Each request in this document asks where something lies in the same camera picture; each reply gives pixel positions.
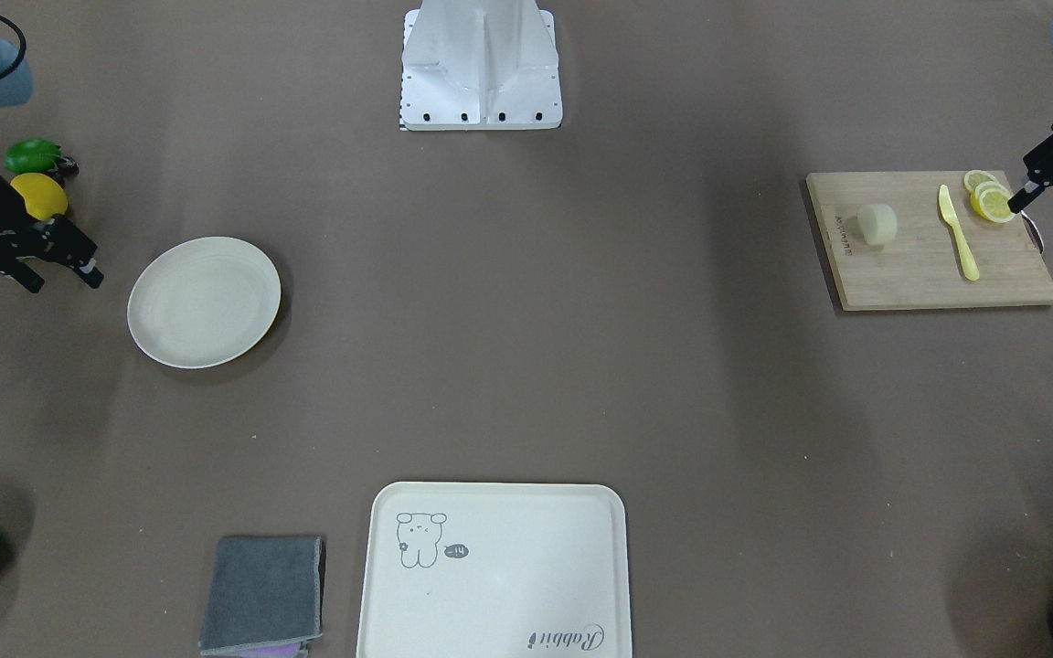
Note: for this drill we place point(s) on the round cream plate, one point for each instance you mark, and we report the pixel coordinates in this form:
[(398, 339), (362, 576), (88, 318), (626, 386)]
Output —
[(204, 303)]

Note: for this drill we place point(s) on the cream rabbit serving tray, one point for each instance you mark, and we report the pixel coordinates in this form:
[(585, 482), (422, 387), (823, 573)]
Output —
[(496, 570)]

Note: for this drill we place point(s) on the yellow lemon near lime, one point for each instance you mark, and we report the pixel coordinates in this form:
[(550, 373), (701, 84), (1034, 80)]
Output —
[(44, 198)]

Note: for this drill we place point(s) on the lemon slice front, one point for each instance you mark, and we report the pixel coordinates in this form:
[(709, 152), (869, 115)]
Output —
[(993, 209)]

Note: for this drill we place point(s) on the lemon slice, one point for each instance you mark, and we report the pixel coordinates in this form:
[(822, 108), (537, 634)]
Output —
[(973, 178), (990, 188), (993, 209)]

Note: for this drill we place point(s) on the lemon slice middle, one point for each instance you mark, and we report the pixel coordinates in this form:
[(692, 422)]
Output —
[(990, 188)]

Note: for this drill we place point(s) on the dark cherries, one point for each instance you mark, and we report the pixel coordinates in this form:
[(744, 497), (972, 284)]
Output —
[(64, 168)]

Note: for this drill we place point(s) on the lemon slice back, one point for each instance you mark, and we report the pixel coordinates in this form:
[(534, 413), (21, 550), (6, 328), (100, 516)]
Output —
[(973, 178)]

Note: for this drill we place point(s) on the yellow plastic knife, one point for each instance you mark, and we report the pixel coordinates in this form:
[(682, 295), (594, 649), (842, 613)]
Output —
[(966, 260)]

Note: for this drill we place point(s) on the green lime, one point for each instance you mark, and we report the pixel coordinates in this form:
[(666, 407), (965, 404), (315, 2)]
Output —
[(32, 156)]

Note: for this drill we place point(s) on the bamboo cutting board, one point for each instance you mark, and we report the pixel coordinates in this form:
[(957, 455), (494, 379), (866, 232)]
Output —
[(920, 270)]

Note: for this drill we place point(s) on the folded grey cloth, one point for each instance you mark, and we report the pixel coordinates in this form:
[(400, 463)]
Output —
[(264, 598)]

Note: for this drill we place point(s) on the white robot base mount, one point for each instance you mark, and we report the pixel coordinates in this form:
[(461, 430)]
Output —
[(479, 66)]

